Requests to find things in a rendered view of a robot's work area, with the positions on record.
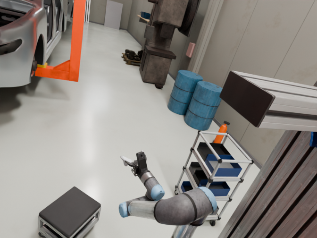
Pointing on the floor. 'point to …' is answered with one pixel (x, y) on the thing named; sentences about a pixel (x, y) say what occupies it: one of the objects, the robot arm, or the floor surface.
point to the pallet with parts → (132, 57)
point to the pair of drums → (195, 99)
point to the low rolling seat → (69, 216)
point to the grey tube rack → (213, 171)
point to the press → (164, 36)
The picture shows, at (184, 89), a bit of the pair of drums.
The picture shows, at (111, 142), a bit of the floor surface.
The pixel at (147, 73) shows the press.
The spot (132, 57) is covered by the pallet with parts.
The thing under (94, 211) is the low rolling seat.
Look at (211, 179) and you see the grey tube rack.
